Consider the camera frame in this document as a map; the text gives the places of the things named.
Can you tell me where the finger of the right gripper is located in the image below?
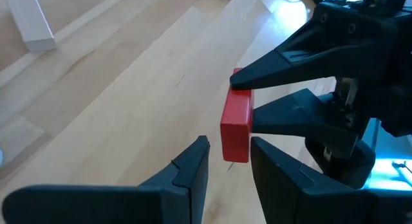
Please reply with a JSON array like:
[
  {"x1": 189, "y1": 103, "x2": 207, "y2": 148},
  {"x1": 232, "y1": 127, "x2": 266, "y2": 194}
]
[
  {"x1": 252, "y1": 88, "x2": 371, "y2": 159},
  {"x1": 229, "y1": 3, "x2": 397, "y2": 91}
]

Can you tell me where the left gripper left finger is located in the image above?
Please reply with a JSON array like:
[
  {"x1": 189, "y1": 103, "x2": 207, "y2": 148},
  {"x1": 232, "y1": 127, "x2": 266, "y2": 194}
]
[{"x1": 137, "y1": 135, "x2": 211, "y2": 224}]

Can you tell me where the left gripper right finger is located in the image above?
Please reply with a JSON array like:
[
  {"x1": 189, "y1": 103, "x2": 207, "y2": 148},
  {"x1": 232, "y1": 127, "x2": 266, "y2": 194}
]
[{"x1": 250, "y1": 136, "x2": 376, "y2": 224}]

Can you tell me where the red wooden block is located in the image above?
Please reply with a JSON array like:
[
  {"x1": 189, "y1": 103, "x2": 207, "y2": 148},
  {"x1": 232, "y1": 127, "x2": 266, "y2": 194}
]
[{"x1": 220, "y1": 68, "x2": 255, "y2": 163}]

